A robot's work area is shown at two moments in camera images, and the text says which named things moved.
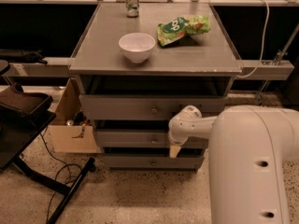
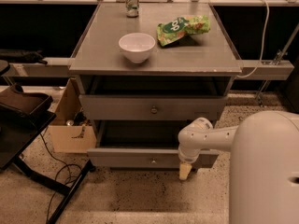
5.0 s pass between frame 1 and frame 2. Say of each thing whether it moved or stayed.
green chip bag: stayed
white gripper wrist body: moved
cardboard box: stayed
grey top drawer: stayed
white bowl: stayed
